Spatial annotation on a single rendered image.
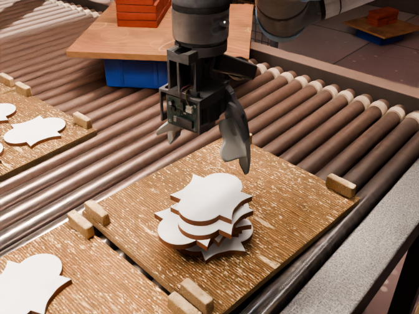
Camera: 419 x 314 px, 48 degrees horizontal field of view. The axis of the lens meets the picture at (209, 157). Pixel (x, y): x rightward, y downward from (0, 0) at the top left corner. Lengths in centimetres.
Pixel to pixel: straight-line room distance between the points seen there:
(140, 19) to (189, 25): 91
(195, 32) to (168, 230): 32
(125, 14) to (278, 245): 93
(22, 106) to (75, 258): 61
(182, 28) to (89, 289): 42
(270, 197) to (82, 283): 39
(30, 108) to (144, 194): 50
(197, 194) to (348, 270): 28
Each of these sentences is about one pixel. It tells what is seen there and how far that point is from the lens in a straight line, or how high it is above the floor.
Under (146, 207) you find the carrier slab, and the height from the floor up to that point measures 94.
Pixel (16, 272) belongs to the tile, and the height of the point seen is 95.
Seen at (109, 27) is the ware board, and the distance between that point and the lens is 154.
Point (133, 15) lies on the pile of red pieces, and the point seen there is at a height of 108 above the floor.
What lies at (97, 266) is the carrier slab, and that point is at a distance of 81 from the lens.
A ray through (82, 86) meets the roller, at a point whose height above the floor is 92.
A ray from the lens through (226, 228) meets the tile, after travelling 75.
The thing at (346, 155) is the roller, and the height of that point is 92.
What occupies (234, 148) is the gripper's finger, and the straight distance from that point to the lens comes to 68.
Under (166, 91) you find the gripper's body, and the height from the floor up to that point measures 123.
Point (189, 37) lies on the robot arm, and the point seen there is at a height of 131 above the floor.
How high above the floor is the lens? 151
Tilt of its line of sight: 34 degrees down
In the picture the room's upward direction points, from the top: straight up
